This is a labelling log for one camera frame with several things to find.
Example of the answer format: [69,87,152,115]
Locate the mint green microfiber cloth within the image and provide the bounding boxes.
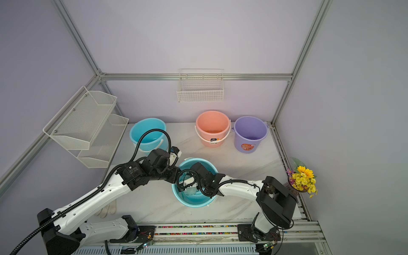
[183,181,199,196]

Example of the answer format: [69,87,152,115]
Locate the teal plastic bucket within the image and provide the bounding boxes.
[172,158,218,208]
[129,117,167,153]

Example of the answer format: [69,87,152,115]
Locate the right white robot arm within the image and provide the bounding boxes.
[191,163,297,234]

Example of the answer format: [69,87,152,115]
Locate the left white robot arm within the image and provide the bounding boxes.
[37,147,181,255]

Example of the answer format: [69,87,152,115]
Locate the pink plastic bucket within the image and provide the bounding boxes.
[195,110,232,148]

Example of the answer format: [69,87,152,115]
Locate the purple plastic bucket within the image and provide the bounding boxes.
[233,116,268,154]

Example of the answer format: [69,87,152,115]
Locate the white mesh two-tier shelf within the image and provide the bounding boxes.
[43,87,129,169]

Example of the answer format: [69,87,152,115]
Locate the yellow artificial flower bouquet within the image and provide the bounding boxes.
[286,157,318,198]

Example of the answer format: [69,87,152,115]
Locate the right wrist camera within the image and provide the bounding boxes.
[179,176,196,189]

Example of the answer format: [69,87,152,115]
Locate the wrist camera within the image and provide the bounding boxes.
[170,146,182,164]
[179,176,196,189]

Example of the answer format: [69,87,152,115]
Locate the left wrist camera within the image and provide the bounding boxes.
[170,146,182,164]

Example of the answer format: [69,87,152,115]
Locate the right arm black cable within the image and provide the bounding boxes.
[176,168,295,230]

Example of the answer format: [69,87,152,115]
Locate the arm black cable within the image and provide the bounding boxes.
[9,128,172,255]
[176,168,295,230]

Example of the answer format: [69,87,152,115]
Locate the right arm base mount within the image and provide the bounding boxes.
[237,212,281,243]

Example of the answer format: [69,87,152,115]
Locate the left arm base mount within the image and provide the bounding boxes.
[109,215,156,243]

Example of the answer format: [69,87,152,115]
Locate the white wire wall basket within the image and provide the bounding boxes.
[176,69,224,103]

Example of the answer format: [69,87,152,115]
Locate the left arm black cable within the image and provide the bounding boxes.
[9,128,172,255]

